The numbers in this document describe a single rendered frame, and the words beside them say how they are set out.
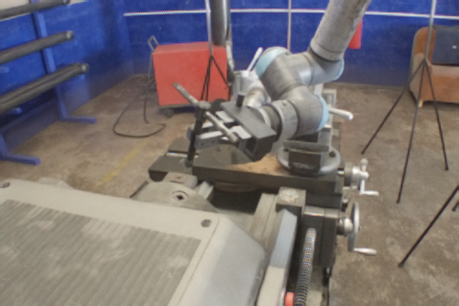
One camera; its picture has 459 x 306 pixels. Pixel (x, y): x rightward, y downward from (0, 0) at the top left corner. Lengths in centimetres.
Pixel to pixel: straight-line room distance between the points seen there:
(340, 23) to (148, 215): 60
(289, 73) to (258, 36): 451
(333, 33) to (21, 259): 76
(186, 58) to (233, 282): 368
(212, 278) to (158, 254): 7
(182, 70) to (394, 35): 290
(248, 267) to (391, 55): 497
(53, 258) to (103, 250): 6
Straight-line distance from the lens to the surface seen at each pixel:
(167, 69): 408
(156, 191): 77
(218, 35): 408
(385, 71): 537
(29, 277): 48
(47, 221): 55
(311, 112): 81
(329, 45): 89
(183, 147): 166
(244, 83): 163
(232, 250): 46
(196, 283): 41
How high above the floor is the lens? 165
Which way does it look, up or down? 29 degrees down
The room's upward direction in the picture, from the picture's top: 3 degrees counter-clockwise
